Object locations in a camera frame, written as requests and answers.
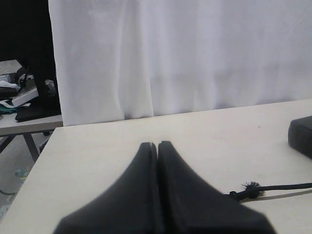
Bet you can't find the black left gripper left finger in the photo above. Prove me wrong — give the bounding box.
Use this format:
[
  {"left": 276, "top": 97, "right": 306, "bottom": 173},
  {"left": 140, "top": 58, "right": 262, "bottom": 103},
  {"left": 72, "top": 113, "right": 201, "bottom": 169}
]
[{"left": 54, "top": 143, "right": 158, "bottom": 234}]

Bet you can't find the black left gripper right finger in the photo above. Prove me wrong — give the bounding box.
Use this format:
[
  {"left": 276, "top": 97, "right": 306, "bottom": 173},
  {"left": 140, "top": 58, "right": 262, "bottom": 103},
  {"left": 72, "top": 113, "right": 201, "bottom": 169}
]
[{"left": 157, "top": 141, "right": 275, "bottom": 234}]

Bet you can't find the black braided rope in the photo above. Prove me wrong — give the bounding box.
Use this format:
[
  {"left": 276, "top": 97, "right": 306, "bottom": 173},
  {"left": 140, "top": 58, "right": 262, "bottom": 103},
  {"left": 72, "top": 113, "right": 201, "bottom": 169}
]
[{"left": 229, "top": 180, "right": 312, "bottom": 201}]

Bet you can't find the black plastic carrying case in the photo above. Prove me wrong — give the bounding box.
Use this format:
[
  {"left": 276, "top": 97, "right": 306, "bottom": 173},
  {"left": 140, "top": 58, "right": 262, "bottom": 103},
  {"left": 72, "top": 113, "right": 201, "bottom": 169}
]
[{"left": 288, "top": 116, "right": 312, "bottom": 159}]

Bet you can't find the grey side table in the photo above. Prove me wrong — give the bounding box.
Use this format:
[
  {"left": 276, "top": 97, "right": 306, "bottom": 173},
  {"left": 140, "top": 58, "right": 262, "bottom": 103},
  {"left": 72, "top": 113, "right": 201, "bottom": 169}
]
[{"left": 0, "top": 59, "right": 63, "bottom": 161}]

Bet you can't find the white backdrop curtain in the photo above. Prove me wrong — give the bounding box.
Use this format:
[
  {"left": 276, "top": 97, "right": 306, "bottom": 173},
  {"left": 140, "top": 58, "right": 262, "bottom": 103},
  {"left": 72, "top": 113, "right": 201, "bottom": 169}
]
[{"left": 48, "top": 0, "right": 312, "bottom": 126}]

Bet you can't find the clutter on side table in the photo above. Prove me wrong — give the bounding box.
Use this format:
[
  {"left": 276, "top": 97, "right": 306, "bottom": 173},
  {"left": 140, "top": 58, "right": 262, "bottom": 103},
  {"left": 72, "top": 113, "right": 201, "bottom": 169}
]
[{"left": 0, "top": 67, "right": 61, "bottom": 122}]

